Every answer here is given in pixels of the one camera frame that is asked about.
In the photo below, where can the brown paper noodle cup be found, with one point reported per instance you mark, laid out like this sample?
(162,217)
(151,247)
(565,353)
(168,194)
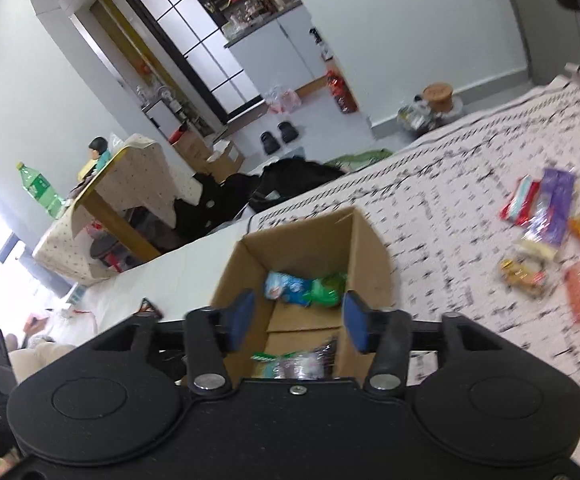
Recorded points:
(438,97)

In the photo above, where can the red oil bottle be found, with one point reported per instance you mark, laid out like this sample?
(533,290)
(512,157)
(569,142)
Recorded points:
(341,87)

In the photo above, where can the clear plastic bag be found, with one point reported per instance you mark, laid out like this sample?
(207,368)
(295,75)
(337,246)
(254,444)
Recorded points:
(416,116)

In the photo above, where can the red and teal snack packet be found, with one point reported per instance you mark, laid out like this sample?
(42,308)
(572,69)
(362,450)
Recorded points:
(519,200)

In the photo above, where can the black slipper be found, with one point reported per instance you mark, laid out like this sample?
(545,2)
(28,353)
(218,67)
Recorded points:
(271,142)
(287,131)

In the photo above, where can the pink plastic bag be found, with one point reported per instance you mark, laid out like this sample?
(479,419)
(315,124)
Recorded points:
(282,100)

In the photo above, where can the black bag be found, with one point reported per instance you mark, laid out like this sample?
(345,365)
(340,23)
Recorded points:
(295,182)

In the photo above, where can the green soda bottle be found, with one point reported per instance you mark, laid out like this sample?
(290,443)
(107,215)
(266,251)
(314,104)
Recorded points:
(40,190)

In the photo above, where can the brown hair clip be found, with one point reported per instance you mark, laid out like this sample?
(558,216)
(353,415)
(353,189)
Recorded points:
(149,307)

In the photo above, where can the purple snack packet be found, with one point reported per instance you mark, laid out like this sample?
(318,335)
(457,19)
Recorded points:
(552,205)

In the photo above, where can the small yellow candy packet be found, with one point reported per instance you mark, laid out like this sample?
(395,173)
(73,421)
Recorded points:
(522,272)

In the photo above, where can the closed cardboard carton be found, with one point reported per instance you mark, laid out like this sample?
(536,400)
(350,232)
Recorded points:
(192,150)

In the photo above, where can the wooden side table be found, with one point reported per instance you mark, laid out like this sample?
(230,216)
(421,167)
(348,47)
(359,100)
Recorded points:
(115,220)

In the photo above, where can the dark green snack packet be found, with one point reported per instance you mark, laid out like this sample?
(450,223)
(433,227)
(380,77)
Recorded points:
(329,291)

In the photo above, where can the white bed sheet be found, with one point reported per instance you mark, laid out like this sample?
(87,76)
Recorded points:
(170,280)

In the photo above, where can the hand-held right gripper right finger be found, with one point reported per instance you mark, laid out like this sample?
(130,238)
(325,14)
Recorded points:
(357,322)

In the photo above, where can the black framed glass door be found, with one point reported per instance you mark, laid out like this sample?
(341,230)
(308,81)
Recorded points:
(195,45)

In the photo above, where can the white kitchen cabinet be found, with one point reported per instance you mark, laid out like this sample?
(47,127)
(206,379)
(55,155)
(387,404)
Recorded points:
(280,55)

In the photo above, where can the small white fridge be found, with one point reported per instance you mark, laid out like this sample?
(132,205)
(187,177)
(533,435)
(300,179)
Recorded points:
(165,115)

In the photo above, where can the clear biscuit packet green label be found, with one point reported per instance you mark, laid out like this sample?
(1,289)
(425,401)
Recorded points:
(280,364)

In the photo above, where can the dark-haired figurine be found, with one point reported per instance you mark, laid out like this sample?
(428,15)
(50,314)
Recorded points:
(99,152)

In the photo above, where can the cluttered kitchen shelf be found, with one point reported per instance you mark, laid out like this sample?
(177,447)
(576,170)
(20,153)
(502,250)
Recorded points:
(245,5)

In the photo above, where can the cream soft cloth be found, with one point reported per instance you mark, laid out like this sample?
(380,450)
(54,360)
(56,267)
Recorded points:
(40,360)

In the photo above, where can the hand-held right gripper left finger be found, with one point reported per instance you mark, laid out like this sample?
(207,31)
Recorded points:
(240,320)

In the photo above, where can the green cartoon rug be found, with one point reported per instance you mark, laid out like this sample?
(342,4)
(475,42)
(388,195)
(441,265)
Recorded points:
(359,159)

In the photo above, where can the blue snack packet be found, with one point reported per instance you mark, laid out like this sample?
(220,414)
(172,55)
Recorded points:
(287,287)

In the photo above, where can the side table with cloth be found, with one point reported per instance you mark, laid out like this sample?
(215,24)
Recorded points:
(140,175)

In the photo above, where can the open carton with paper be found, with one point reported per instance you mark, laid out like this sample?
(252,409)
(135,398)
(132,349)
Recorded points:
(225,162)

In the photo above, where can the black clothes pile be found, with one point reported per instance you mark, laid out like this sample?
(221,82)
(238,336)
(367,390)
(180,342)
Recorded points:
(210,205)

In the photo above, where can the cardboard box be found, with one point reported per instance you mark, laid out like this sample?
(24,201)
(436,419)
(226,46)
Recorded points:
(300,240)

